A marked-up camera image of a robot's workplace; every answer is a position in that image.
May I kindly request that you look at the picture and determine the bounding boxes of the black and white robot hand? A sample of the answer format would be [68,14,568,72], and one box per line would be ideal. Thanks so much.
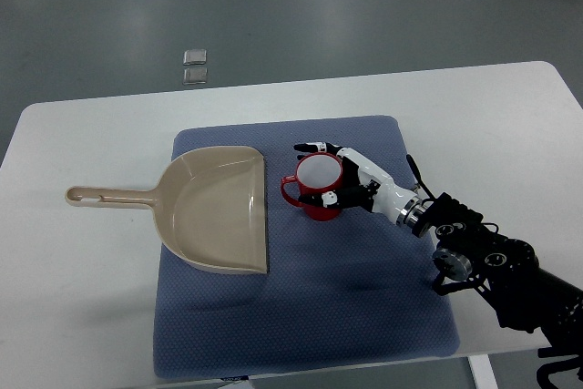
[294,142,425,227]

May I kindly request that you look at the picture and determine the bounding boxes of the red cup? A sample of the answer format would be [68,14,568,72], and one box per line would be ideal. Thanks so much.
[280,152,343,221]

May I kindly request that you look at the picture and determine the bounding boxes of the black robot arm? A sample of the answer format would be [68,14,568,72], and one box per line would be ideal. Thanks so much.
[402,193,582,388]

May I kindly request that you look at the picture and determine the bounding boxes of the beige plastic dustpan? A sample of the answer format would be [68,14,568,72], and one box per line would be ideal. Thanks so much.
[65,146,269,274]

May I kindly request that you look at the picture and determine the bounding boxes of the blue-grey textured mat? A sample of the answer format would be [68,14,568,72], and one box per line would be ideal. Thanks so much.
[153,116,460,379]

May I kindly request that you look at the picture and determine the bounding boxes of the lower metal floor plate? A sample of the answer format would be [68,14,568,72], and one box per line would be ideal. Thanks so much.
[182,67,208,85]

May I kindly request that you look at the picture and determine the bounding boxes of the metal floor plate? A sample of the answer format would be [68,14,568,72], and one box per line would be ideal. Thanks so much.
[182,67,208,85]
[183,48,207,66]

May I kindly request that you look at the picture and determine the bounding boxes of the white table leg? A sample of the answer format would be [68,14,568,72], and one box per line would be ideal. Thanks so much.
[467,354,498,389]

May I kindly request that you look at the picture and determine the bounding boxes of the upper metal floor plate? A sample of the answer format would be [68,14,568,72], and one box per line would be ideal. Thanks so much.
[183,48,207,66]

